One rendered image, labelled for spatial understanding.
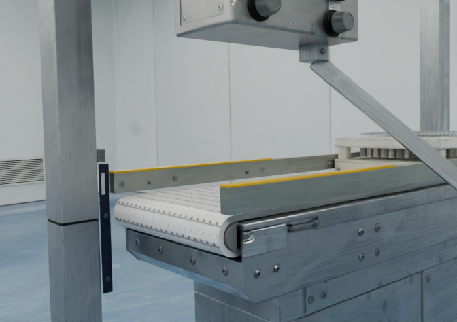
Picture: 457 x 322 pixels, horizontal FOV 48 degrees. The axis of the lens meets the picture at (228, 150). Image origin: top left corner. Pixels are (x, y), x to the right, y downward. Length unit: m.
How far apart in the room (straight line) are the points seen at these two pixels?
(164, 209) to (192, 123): 4.99
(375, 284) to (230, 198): 0.39
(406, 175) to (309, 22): 0.33
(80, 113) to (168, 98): 5.19
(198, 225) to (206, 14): 0.25
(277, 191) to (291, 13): 0.21
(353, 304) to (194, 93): 4.91
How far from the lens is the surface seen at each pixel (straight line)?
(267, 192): 0.61
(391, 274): 0.93
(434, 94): 1.57
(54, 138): 0.79
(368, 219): 0.78
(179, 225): 0.65
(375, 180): 0.78
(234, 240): 0.60
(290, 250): 0.66
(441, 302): 1.12
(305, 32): 0.62
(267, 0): 0.55
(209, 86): 5.50
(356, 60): 4.49
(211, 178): 0.90
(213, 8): 0.57
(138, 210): 0.74
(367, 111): 0.72
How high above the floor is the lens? 0.92
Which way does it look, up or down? 3 degrees down
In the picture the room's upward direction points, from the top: 1 degrees counter-clockwise
